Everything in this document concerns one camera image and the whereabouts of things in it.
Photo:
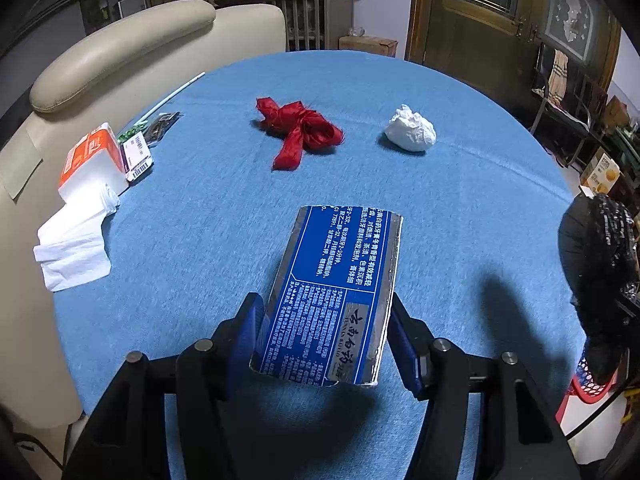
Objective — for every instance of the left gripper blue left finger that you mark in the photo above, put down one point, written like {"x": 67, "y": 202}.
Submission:
{"x": 235, "y": 344}

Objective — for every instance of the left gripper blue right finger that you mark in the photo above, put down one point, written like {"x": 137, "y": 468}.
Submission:
{"x": 410, "y": 341}

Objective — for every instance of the blue medicine box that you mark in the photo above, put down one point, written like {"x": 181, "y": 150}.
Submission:
{"x": 327, "y": 315}

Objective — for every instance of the black plastic bag bundle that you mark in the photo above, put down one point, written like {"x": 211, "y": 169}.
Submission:
{"x": 598, "y": 253}

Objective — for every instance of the white paper ball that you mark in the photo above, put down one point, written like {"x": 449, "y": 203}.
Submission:
{"x": 410, "y": 131}

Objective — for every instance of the red plastic mesh basket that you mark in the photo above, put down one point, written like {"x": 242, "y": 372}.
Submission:
{"x": 584, "y": 387}

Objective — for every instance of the blue round tablecloth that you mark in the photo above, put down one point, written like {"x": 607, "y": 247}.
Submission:
{"x": 478, "y": 256}

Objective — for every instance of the white loose tissue paper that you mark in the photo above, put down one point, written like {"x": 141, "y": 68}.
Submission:
{"x": 71, "y": 250}

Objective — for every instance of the white barcode medicine box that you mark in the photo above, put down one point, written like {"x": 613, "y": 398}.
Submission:
{"x": 137, "y": 157}

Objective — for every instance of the orange white tissue pack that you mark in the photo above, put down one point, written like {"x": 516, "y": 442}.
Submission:
{"x": 94, "y": 162}

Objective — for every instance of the dark foil snack packet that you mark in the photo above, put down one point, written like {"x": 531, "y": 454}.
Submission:
{"x": 156, "y": 130}

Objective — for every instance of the green pill blister pack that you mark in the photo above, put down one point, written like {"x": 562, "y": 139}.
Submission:
{"x": 131, "y": 131}

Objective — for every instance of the thin white rod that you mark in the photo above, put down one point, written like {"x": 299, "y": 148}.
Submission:
{"x": 144, "y": 118}

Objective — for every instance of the yellow printed cardboard box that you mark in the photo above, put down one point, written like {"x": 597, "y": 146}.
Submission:
{"x": 601, "y": 173}

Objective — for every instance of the black metal chair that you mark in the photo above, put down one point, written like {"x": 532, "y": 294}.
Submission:
{"x": 568, "y": 96}

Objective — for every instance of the beige leather sofa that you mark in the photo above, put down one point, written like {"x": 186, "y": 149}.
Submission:
{"x": 109, "y": 76}

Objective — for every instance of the brown cardboard box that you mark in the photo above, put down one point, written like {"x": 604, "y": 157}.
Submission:
{"x": 369, "y": 44}

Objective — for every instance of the plaid scarf on chair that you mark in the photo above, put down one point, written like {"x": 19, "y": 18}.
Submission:
{"x": 557, "y": 81}

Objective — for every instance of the brown wooden double door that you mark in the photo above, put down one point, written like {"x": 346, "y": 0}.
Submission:
{"x": 492, "y": 45}

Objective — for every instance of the wooden slatted radiator cabinet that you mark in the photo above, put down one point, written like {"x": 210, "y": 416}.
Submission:
{"x": 310, "y": 24}

